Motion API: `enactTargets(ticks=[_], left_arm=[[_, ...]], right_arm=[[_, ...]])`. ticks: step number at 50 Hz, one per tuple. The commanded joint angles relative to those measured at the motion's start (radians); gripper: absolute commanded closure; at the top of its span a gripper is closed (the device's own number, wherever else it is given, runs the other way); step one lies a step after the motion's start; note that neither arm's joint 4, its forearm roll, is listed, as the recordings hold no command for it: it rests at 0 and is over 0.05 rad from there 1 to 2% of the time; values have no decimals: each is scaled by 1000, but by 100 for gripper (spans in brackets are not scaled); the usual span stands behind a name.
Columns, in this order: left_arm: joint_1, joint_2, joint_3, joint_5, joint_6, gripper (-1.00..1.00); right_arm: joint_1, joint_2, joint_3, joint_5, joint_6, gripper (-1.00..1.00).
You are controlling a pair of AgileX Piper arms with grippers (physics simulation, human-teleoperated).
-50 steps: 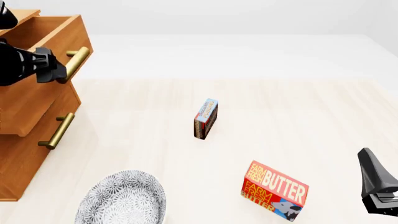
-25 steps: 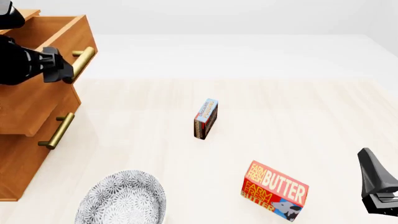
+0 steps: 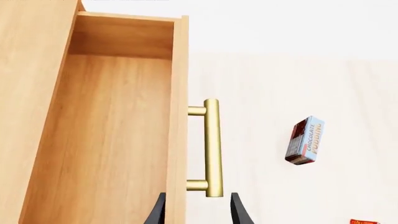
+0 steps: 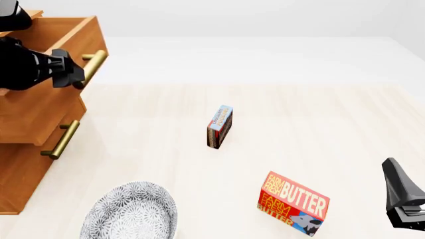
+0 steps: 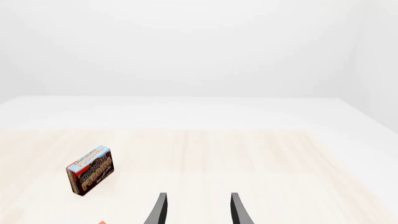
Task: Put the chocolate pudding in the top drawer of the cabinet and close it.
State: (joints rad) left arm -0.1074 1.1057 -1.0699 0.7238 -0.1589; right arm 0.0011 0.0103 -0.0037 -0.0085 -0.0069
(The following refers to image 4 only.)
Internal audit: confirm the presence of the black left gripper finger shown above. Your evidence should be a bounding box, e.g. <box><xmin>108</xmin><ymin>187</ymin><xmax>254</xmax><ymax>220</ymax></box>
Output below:
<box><xmin>67</xmin><ymin>58</ymin><xmax>86</xmax><ymax>87</ymax></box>

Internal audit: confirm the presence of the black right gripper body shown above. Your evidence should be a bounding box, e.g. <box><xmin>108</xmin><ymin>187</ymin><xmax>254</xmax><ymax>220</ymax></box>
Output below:
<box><xmin>386</xmin><ymin>199</ymin><xmax>425</xmax><ymax>233</ymax></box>

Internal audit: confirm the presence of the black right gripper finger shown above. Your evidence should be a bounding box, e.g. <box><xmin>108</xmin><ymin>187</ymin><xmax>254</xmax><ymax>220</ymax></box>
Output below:
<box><xmin>381</xmin><ymin>157</ymin><xmax>425</xmax><ymax>209</ymax></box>

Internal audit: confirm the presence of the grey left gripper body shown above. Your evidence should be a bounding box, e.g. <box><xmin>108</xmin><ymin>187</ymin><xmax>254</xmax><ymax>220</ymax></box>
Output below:
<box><xmin>49</xmin><ymin>48</ymin><xmax>72</xmax><ymax>89</ymax></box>

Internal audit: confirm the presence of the brass handle of drawer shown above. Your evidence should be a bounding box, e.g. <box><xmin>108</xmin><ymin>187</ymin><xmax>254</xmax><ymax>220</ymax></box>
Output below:
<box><xmin>40</xmin><ymin>119</ymin><xmax>81</xmax><ymax>161</ymax></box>
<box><xmin>72</xmin><ymin>49</ymin><xmax>109</xmax><ymax>91</ymax></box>

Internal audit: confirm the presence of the wooden drawer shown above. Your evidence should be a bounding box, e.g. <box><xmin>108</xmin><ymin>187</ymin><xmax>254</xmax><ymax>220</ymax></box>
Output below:
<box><xmin>0</xmin><ymin>86</ymin><xmax>88</xmax><ymax>147</ymax></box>
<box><xmin>0</xmin><ymin>15</ymin><xmax>110</xmax><ymax>98</ymax></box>

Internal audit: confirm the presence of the wooden drawer, closed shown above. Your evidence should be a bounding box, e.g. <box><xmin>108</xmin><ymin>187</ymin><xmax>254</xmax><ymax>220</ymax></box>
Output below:
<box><xmin>0</xmin><ymin>86</ymin><xmax>88</xmax><ymax>147</ymax></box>

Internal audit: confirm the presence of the wooden cabinet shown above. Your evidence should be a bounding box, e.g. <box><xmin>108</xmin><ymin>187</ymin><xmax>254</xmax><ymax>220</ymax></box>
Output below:
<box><xmin>0</xmin><ymin>9</ymin><xmax>110</xmax><ymax>216</ymax></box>

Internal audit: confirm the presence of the chocolate pudding box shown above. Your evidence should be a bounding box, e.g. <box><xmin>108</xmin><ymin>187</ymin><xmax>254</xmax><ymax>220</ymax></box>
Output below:
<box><xmin>206</xmin><ymin>104</ymin><xmax>234</xmax><ymax>151</ymax></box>

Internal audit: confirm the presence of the red butter box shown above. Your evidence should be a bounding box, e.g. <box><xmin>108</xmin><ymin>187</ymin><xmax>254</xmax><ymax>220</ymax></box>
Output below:
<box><xmin>256</xmin><ymin>170</ymin><xmax>331</xmax><ymax>238</ymax></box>

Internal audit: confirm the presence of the grey patterned bowl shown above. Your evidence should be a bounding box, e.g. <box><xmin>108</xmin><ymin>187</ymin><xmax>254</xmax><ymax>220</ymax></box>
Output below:
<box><xmin>78</xmin><ymin>181</ymin><xmax>179</xmax><ymax>239</ymax></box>

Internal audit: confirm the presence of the brass handle of closed drawer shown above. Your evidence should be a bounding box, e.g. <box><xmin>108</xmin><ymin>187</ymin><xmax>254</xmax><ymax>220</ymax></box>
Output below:
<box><xmin>40</xmin><ymin>119</ymin><xmax>81</xmax><ymax>161</ymax></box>

